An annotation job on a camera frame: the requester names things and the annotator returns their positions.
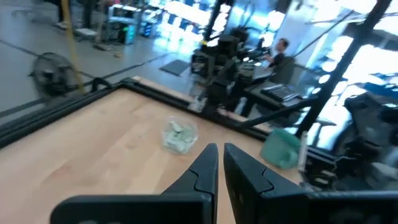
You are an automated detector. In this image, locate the yellow cable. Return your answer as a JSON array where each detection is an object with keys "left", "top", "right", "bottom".
[{"left": 60, "top": 0, "right": 85, "bottom": 94}]

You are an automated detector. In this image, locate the clear plastic cup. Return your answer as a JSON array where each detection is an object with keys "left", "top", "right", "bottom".
[{"left": 160, "top": 115, "right": 199, "bottom": 156}]

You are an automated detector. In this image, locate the black floor fan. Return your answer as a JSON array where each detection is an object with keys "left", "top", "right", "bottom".
[{"left": 28, "top": 52, "right": 80, "bottom": 97}]

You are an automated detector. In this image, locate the black bulky equipment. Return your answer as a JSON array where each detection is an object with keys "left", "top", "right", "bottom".
[{"left": 334, "top": 91, "right": 398, "bottom": 190}]

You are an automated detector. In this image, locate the teal enamel mug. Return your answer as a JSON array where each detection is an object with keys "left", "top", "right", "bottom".
[{"left": 259, "top": 128, "right": 302, "bottom": 170}]

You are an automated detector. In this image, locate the black keyboard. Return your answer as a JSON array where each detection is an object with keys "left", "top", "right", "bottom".
[{"left": 260, "top": 83, "right": 301, "bottom": 103}]

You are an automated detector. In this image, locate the black aluminium table frame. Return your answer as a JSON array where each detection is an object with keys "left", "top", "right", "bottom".
[{"left": 0, "top": 77, "right": 315, "bottom": 149}]

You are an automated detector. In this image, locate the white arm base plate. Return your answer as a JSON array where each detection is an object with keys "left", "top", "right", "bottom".
[{"left": 189, "top": 96, "right": 208, "bottom": 113}]

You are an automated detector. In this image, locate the green sweetener packet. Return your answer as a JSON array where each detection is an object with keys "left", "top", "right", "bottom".
[
  {"left": 163, "top": 136, "right": 181, "bottom": 152},
  {"left": 169, "top": 121, "right": 184, "bottom": 134},
  {"left": 178, "top": 130, "right": 197, "bottom": 147}
]

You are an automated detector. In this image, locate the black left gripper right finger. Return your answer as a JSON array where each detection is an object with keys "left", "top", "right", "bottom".
[{"left": 223, "top": 142, "right": 398, "bottom": 224}]

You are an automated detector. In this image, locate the black looped cable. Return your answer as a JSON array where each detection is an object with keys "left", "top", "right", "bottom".
[{"left": 90, "top": 77, "right": 114, "bottom": 93}]

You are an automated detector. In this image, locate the black metal beam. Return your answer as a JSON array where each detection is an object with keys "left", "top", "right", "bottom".
[{"left": 294, "top": 0, "right": 393, "bottom": 139}]

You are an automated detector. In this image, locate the black desk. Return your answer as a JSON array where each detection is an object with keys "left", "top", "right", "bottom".
[{"left": 242, "top": 80, "right": 318, "bottom": 119}]

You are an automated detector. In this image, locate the seated person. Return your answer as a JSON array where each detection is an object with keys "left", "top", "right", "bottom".
[{"left": 262, "top": 37, "right": 295, "bottom": 83}]

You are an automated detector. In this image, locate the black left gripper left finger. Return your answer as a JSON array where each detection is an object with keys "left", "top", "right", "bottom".
[{"left": 50, "top": 142, "right": 220, "bottom": 224}]

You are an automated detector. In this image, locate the white upright bracket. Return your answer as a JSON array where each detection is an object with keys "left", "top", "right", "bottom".
[{"left": 297, "top": 130, "right": 309, "bottom": 172}]

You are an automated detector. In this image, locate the grey equipment cart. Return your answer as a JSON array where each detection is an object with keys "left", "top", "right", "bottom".
[{"left": 105, "top": 4, "right": 137, "bottom": 46}]

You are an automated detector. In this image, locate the dark floor mat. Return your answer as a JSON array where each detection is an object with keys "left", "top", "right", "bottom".
[{"left": 159, "top": 58, "right": 191, "bottom": 77}]

